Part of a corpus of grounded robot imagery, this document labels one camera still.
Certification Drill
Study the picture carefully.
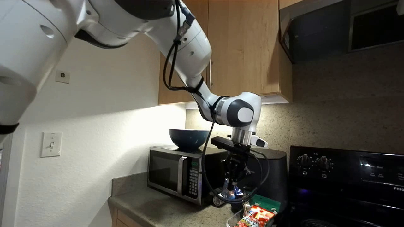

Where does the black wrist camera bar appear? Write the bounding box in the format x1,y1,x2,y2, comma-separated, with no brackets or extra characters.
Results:
209,135,252,155

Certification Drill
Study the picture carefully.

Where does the small white wall plate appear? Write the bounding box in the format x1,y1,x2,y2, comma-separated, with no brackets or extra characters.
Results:
54,68,71,84

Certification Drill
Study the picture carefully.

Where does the dark blue bowl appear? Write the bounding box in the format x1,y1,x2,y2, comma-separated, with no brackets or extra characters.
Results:
167,127,210,153

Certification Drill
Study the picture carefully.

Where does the white wall light switch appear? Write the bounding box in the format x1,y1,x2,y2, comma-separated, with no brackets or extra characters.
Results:
39,130,63,159

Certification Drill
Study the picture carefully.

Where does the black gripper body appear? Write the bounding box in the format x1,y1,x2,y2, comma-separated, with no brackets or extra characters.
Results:
223,151,249,182

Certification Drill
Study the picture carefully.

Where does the black air fryer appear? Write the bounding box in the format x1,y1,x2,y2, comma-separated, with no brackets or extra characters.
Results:
244,147,288,208

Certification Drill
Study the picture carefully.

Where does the green sachet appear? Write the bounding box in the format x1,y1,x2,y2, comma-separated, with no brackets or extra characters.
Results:
248,193,282,214

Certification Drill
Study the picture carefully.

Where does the colourful snack bag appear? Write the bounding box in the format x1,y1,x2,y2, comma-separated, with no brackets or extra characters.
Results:
225,208,280,227

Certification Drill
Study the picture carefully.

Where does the wooden base cabinet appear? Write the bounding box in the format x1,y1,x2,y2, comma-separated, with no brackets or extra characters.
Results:
108,204,145,227

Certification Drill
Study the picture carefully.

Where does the black steel microwave oven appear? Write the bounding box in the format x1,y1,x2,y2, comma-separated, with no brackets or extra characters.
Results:
146,144,232,208

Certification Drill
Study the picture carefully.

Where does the black electric stove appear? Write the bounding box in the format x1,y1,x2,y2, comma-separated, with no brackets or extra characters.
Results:
277,145,404,227

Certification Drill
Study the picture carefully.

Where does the black range hood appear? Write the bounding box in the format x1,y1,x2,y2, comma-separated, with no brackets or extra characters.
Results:
277,0,404,66

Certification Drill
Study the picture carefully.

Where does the blue sachet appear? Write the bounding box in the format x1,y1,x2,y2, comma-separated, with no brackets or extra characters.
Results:
219,187,246,200

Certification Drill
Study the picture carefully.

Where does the steel cabinet door handle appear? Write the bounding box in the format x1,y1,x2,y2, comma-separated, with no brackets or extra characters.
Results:
206,58,214,91

